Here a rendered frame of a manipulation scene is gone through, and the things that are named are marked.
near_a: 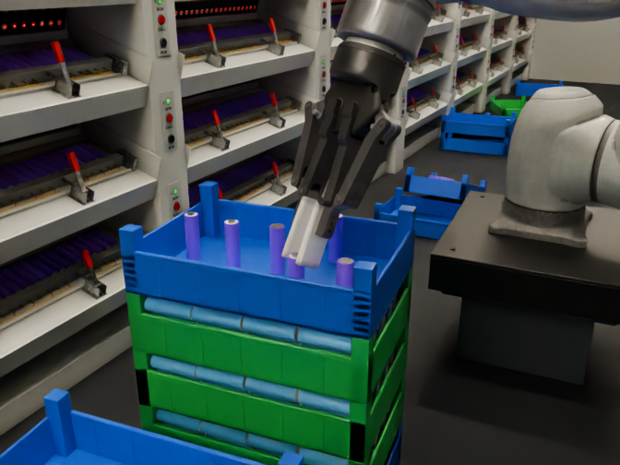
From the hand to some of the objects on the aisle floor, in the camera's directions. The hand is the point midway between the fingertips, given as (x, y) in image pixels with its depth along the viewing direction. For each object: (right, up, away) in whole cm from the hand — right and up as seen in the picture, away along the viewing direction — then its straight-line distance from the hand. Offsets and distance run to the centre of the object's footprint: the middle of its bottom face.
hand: (310, 232), depth 70 cm
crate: (+46, +12, +148) cm, 155 cm away
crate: (+38, +2, +137) cm, 142 cm away
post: (-5, +4, +141) cm, 141 cm away
